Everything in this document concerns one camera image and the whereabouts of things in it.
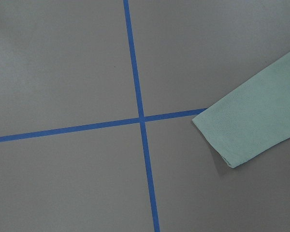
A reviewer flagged olive green long-sleeve shirt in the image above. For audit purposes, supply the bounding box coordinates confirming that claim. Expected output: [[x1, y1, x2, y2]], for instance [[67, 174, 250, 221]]
[[193, 52, 290, 168]]

